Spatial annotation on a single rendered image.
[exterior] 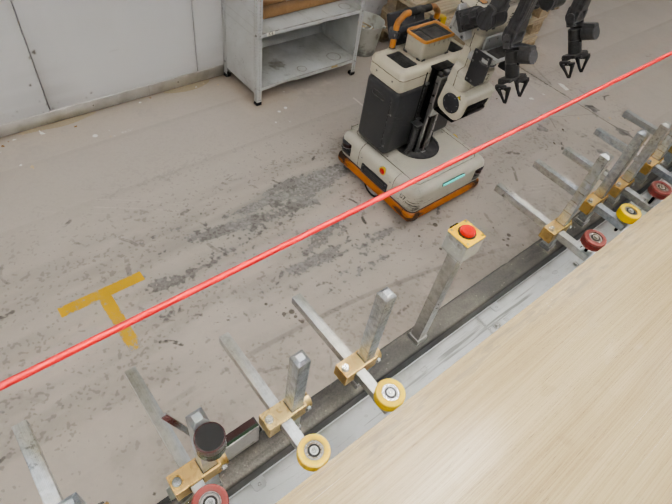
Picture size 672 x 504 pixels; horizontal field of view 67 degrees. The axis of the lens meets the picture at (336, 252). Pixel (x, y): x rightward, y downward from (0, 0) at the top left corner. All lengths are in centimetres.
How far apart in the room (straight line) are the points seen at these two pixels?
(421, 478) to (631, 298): 95
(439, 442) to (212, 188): 216
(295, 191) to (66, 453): 177
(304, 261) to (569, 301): 145
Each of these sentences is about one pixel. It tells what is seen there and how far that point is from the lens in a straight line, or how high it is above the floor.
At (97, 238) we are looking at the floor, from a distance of 293.
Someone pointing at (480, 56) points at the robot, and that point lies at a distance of 254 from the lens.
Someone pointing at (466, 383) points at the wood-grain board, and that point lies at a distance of 146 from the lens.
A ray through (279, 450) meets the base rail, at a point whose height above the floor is 70.
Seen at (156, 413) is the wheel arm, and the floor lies 86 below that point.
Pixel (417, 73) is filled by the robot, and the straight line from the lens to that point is 277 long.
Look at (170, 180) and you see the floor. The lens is 317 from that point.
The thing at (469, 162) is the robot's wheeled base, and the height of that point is 28.
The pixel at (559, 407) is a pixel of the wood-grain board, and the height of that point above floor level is 90.
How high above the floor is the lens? 212
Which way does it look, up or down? 49 degrees down
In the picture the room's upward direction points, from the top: 11 degrees clockwise
